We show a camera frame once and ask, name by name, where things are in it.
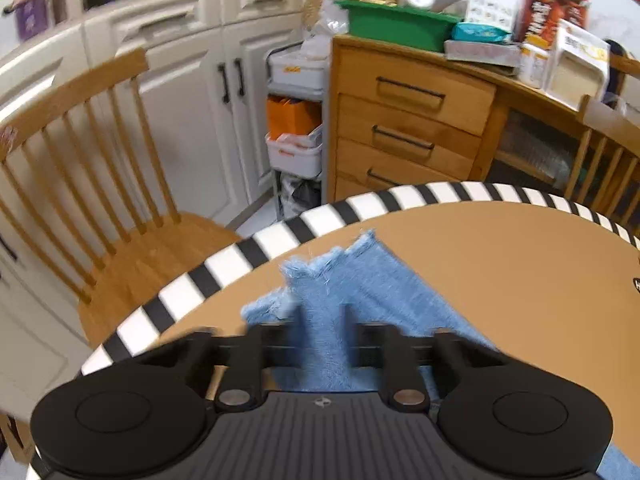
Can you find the white rolling storage cart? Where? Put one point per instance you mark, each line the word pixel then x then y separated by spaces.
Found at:
pixel 296 109

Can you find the wooden chair at right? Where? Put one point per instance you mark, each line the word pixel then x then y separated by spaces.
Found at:
pixel 605 172

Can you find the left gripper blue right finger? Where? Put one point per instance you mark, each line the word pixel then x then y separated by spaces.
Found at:
pixel 397 358

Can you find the white sideboard cabinet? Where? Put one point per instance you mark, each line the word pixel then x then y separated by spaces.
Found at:
pixel 204 93

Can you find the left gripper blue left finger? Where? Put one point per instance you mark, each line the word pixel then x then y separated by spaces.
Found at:
pixel 263 346

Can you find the light blue denim jeans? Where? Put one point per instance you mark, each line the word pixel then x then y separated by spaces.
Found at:
pixel 491 416

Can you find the green plastic bin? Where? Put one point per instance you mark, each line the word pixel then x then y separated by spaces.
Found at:
pixel 408 27

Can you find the teal wipes pack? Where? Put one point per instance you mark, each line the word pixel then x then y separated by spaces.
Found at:
pixel 474 32

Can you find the white food package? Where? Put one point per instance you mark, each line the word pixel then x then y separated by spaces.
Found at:
pixel 578 66

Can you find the wooden spindle chair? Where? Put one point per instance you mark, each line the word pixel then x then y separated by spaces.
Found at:
pixel 83 187

